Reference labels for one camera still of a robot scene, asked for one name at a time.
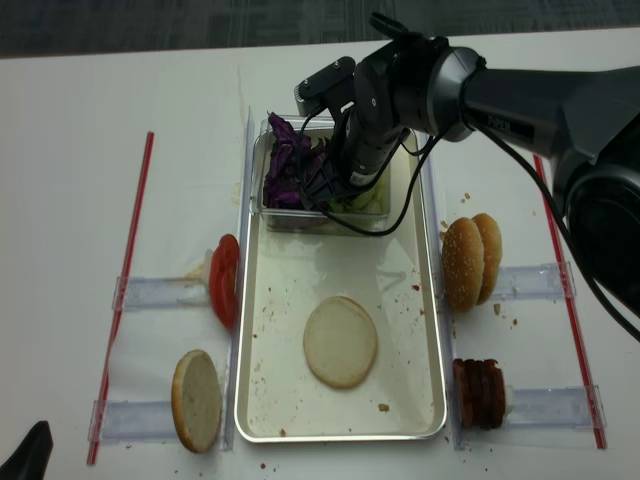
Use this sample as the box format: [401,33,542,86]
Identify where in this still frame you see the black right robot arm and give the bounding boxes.
[294,13,639,311]

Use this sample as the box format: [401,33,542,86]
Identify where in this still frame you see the rear sesame bun top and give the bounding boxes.
[472,213,503,305]

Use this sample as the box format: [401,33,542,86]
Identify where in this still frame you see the left red strip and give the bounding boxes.
[89,131,155,434]

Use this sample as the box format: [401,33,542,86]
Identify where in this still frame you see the red strip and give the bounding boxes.
[532,154,608,450]
[89,131,155,434]

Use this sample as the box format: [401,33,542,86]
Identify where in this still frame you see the upright bun half left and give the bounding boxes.
[171,349,222,454]

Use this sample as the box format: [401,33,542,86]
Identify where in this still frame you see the clear plastic salad box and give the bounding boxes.
[250,120,399,235]

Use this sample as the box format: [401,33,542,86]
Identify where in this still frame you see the white metal tray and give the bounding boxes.
[234,134,447,444]

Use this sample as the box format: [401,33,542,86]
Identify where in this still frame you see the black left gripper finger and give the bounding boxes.
[1,420,53,480]

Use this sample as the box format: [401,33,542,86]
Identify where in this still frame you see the stacked meat patties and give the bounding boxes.
[453,358,506,430]

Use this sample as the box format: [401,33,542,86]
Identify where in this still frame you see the clear sesame bun rail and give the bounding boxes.
[489,262,575,300]

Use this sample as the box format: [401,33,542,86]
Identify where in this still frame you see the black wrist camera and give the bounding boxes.
[294,56,356,120]

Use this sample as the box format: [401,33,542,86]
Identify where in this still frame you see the red tomato slices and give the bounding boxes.
[208,234,240,330]

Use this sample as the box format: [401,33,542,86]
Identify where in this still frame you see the right red strip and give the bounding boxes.
[532,154,608,450]

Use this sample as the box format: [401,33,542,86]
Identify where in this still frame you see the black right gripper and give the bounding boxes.
[298,107,407,210]

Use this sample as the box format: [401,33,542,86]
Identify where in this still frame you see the white patty pusher block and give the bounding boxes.
[503,385,515,421]

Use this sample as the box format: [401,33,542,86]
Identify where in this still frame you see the clear tomato holder rail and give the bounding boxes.
[112,277,210,311]

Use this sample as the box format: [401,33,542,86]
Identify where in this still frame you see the clear patty holder rail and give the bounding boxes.
[503,385,607,430]

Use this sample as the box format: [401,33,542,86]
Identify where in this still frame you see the front sesame bun top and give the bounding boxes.
[441,217,484,313]

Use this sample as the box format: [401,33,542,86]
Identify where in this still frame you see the purple cabbage leaves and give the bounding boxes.
[263,113,329,210]

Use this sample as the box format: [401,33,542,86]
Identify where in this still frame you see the white tomato pusher block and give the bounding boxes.
[197,249,214,290]

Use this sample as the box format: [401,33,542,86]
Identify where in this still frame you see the clear left bun rail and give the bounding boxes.
[88,400,178,443]

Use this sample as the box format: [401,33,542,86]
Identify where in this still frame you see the green lettuce leaves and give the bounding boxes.
[327,175,389,215]

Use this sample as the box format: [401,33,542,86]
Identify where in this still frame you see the sesame bun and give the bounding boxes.
[472,213,503,305]
[441,217,484,313]

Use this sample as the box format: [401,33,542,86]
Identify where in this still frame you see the bottom bun on tray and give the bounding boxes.
[303,296,378,389]

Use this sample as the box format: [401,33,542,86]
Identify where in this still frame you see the black camera cable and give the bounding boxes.
[298,54,640,344]

